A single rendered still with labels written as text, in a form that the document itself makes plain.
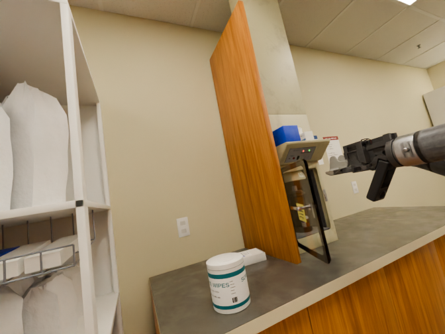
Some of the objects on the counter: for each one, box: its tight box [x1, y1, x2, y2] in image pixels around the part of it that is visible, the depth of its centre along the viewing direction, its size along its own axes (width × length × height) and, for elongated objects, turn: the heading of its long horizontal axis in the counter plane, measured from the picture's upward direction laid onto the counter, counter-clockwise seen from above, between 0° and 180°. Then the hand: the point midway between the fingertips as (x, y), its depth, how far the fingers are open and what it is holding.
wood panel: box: [209, 0, 301, 264], centre depth 125 cm, size 49×3×140 cm, turn 152°
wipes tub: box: [206, 252, 250, 314], centre depth 71 cm, size 13×13×15 cm
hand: (330, 174), depth 67 cm, fingers closed
